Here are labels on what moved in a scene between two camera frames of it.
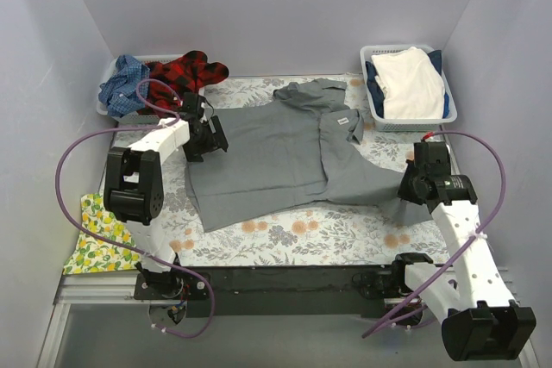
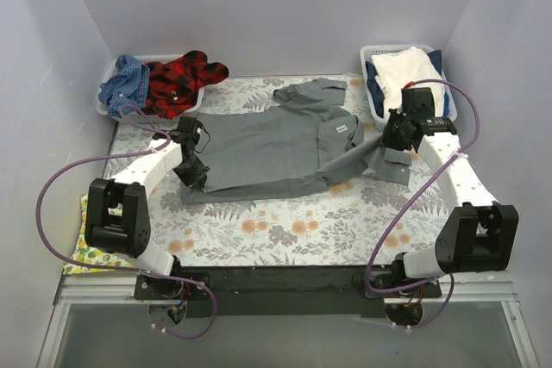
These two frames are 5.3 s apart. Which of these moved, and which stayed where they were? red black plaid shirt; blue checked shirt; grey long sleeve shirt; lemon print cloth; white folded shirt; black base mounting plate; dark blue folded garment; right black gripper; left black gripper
Moved: grey long sleeve shirt; left black gripper; right black gripper
Stayed: lemon print cloth; white folded shirt; dark blue folded garment; black base mounting plate; blue checked shirt; red black plaid shirt
